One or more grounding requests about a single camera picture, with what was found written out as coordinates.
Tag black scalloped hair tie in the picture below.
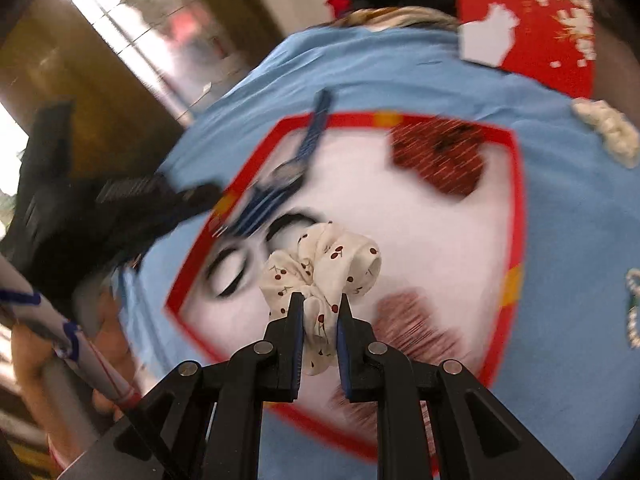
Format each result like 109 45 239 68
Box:
204 211 327 298

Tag blue striped strap watch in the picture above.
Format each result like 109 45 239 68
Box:
212 89 334 238

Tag large pearl bracelet green bead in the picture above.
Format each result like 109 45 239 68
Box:
626 268 640 349

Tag white cherry print scrunchie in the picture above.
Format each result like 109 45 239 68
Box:
258 222 382 376

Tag red polka dot scrunchie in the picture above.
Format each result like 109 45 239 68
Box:
390 116 485 197

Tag left hand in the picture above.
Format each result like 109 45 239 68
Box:
1 284 140 456

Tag blue towel cloth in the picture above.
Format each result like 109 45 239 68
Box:
117 27 640 480

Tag red plaid scrunchie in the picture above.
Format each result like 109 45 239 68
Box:
330 289 464 438

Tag red white tray box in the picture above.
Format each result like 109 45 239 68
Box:
164 110 526 463

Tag cream white scrunchie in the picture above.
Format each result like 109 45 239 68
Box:
570 98 639 169

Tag beige patterned blanket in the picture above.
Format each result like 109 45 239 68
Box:
329 6 459 32

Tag red box lid with cat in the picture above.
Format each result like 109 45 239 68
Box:
457 0 597 98

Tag wooden door frame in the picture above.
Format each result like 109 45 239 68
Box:
1 0 283 177

